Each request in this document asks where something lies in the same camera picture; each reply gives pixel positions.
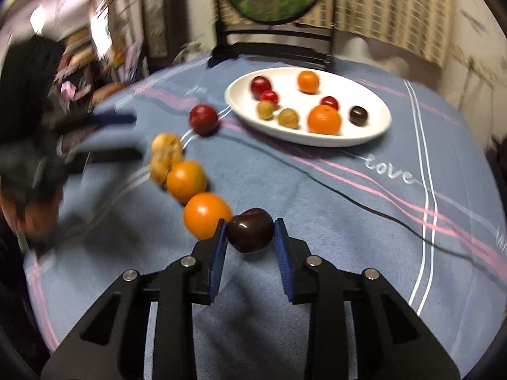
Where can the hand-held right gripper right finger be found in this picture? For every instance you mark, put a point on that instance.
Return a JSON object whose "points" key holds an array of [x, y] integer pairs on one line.
{"points": [[282, 261]]}

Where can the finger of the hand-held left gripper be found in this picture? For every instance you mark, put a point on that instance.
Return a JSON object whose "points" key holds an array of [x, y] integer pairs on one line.
{"points": [[111, 155], [115, 119]]}

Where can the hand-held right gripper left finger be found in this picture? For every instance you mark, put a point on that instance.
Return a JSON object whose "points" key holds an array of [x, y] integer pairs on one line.
{"points": [[218, 261]]}

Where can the dark wooden cabinet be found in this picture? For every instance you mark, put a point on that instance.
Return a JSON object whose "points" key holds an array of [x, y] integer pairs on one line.
{"points": [[158, 16]]}

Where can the white oval plate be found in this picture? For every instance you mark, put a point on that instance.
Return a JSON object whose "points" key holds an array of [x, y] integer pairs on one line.
{"points": [[305, 126]]}

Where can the smooth orange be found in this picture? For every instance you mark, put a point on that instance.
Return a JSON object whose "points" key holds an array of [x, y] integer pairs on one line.
{"points": [[206, 215]]}

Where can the small yellow-green fruit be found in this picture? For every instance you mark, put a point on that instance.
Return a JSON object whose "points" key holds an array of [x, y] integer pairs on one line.
{"points": [[265, 110]]}

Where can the checked beige curtain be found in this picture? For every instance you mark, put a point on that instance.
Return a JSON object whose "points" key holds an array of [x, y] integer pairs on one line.
{"points": [[396, 8]]}

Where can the small red tomato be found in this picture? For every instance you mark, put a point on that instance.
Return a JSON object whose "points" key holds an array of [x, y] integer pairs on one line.
{"points": [[329, 102], [270, 96]]}

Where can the mandarin orange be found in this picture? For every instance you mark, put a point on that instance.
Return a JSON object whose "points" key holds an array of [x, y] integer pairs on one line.
{"points": [[308, 81], [324, 120]]}

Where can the yellow-green round fruit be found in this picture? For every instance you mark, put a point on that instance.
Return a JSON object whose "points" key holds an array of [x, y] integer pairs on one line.
{"points": [[288, 118]]}

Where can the dark purple plum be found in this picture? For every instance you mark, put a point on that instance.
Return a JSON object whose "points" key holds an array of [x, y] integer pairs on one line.
{"points": [[358, 115], [250, 230]]}

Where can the person's left hand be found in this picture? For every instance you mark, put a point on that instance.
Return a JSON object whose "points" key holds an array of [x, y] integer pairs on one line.
{"points": [[37, 217]]}

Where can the orange persimmon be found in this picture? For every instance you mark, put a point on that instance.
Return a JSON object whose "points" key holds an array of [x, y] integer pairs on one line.
{"points": [[186, 181]]}

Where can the white kettle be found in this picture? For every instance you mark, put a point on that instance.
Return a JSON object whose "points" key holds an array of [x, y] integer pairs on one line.
{"points": [[190, 52]]}

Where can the pale yellow fruit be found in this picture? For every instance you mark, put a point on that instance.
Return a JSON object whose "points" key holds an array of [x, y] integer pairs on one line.
{"points": [[167, 147], [160, 170]]}

